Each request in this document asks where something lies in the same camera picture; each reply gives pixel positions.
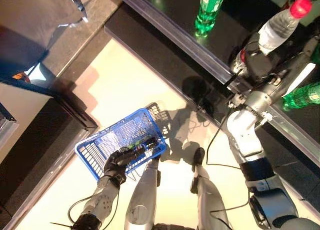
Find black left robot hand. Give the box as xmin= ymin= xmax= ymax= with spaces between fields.
xmin=103 ymin=146 xmax=146 ymax=186

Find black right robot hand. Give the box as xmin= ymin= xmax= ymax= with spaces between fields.
xmin=228 ymin=34 xmax=283 ymax=90

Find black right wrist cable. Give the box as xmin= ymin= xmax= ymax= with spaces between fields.
xmin=205 ymin=114 xmax=251 ymax=215

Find blue plastic shopping basket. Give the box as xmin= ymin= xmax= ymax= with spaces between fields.
xmin=74 ymin=107 xmax=168 ymax=182

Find black shelf base plinth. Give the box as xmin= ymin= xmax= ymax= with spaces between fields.
xmin=103 ymin=2 xmax=320 ymax=190

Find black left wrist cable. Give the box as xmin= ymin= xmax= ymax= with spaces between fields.
xmin=67 ymin=189 xmax=121 ymax=230

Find silver left robot leg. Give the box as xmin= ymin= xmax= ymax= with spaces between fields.
xmin=124 ymin=157 xmax=161 ymax=230

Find grey fabric curtain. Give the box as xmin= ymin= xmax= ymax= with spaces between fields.
xmin=0 ymin=0 xmax=89 ymax=74

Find water bottle red cap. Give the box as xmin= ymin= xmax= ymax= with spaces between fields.
xmin=236 ymin=0 xmax=313 ymax=65

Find dark shelving unit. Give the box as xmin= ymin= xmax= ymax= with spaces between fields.
xmin=0 ymin=72 xmax=99 ymax=230

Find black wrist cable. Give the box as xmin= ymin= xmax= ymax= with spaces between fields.
xmin=205 ymin=114 xmax=251 ymax=215
xmin=67 ymin=189 xmax=121 ymax=230

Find green Sprite bottle yellow cap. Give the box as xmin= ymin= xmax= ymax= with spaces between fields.
xmin=281 ymin=81 xmax=320 ymax=112
xmin=194 ymin=0 xmax=229 ymax=37
xmin=127 ymin=137 xmax=148 ymax=149

